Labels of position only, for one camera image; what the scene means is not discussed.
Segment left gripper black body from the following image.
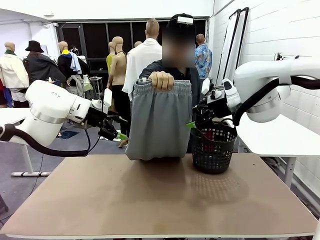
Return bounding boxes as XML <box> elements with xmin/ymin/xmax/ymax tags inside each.
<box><xmin>84</xmin><ymin>106</ymin><xmax>115</xmax><ymax>136</ymax></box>

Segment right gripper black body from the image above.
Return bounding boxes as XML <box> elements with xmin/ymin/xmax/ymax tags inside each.
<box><xmin>197</xmin><ymin>96</ymin><xmax>232</xmax><ymax>118</ymax></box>

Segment grey training pants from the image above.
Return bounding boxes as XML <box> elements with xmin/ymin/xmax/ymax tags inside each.
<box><xmin>124</xmin><ymin>78</ymin><xmax>194</xmax><ymax>161</ymax></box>

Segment person's right hand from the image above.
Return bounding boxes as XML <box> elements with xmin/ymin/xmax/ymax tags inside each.
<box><xmin>149</xmin><ymin>71</ymin><xmax>175</xmax><ymax>91</ymax></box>

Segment red item inside basket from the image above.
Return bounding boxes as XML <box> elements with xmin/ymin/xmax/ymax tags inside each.
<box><xmin>201</xmin><ymin>128</ymin><xmax>222</xmax><ymax>141</ymax></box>

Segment blue floor mat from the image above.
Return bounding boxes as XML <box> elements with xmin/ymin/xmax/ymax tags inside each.
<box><xmin>57</xmin><ymin>129</ymin><xmax>78</xmax><ymax>140</ymax></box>

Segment black perforated plastic basket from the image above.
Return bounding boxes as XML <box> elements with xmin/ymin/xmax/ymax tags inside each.
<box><xmin>191</xmin><ymin>118</ymin><xmax>238</xmax><ymax>175</ymax></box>

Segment mannequin grey jacket light jeans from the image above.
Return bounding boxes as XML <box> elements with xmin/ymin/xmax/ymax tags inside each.
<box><xmin>66</xmin><ymin>73</ymin><xmax>86</xmax><ymax>98</ymax></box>

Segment small white work table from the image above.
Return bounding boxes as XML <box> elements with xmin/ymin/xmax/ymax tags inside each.
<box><xmin>83</xmin><ymin>74</ymin><xmax>105</xmax><ymax>101</ymax></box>

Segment person in dark jacket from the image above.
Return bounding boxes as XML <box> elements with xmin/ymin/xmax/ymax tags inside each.
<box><xmin>138</xmin><ymin>13</ymin><xmax>202</xmax><ymax>154</ymax></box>

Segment figure in blue floral shirt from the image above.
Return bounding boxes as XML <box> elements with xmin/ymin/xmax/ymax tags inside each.
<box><xmin>194</xmin><ymin>33</ymin><xmax>213</xmax><ymax>79</ymax></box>

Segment bare tan mannequin black trousers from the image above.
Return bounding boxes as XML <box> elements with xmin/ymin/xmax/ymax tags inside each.
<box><xmin>106</xmin><ymin>36</ymin><xmax>135</xmax><ymax>149</ymax></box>

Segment denim-clad mannequin torso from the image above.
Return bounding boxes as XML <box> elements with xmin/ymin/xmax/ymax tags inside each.
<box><xmin>47</xmin><ymin>76</ymin><xmax>62</xmax><ymax>88</ymax></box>

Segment mannequin with yellow top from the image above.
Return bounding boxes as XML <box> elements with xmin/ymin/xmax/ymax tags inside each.
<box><xmin>106</xmin><ymin>41</ymin><xmax>116</xmax><ymax>75</ymax></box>

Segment black-framed standing mirror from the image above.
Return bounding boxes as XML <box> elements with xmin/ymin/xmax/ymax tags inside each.
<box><xmin>216</xmin><ymin>8</ymin><xmax>242</xmax><ymax>87</ymax></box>
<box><xmin>231</xmin><ymin>6</ymin><xmax>250</xmax><ymax>83</ymax></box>

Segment light blue hanging shirt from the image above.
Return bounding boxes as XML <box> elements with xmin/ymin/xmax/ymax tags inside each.
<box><xmin>69</xmin><ymin>51</ymin><xmax>83</xmax><ymax>75</ymax></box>

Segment mannequin black top yellow collar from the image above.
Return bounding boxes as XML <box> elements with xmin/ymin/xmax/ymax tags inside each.
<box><xmin>57</xmin><ymin>41</ymin><xmax>87</xmax><ymax>83</ymax></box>

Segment mannequin with white shirt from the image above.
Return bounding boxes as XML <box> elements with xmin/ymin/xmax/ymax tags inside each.
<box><xmin>121</xmin><ymin>17</ymin><xmax>163</xmax><ymax>102</ymax></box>

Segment large white side table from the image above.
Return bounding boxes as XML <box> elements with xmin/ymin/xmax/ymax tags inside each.
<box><xmin>236</xmin><ymin>109</ymin><xmax>320</xmax><ymax>188</ymax></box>

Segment dark window panel row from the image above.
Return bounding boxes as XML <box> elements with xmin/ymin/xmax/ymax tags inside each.
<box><xmin>56</xmin><ymin>17</ymin><xmax>210</xmax><ymax>73</ymax></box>

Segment small black tripod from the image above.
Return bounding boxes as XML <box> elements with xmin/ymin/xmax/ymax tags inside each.
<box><xmin>273</xmin><ymin>51</ymin><xmax>287</xmax><ymax>62</ymax></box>

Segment white table with T-foot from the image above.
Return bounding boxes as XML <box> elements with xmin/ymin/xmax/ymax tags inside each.
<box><xmin>0</xmin><ymin>107</ymin><xmax>52</xmax><ymax>178</ymax></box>

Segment black bucket hat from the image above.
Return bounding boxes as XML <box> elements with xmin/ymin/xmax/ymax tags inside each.
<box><xmin>24</xmin><ymin>40</ymin><xmax>45</xmax><ymax>53</ymax></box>

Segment mannequin with cream jacket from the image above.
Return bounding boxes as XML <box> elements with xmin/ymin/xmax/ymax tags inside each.
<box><xmin>0</xmin><ymin>41</ymin><xmax>30</xmax><ymax>102</ymax></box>

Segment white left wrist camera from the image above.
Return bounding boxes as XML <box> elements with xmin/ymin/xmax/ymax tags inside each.
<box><xmin>102</xmin><ymin>88</ymin><xmax>113</xmax><ymax>107</ymax></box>

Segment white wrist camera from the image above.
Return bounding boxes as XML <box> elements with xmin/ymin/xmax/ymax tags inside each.
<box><xmin>201</xmin><ymin>77</ymin><xmax>213</xmax><ymax>95</ymax></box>
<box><xmin>102</xmin><ymin>88</ymin><xmax>113</xmax><ymax>107</ymax></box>

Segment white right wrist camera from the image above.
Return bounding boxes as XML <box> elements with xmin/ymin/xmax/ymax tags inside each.
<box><xmin>201</xmin><ymin>77</ymin><xmax>213</xmax><ymax>95</ymax></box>

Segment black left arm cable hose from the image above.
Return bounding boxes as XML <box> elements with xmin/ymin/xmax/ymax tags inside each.
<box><xmin>0</xmin><ymin>121</ymin><xmax>101</xmax><ymax>158</ymax></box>

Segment white head-mounted camera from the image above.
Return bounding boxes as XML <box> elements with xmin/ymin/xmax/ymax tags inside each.
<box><xmin>177</xmin><ymin>15</ymin><xmax>195</xmax><ymax>26</ymax></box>

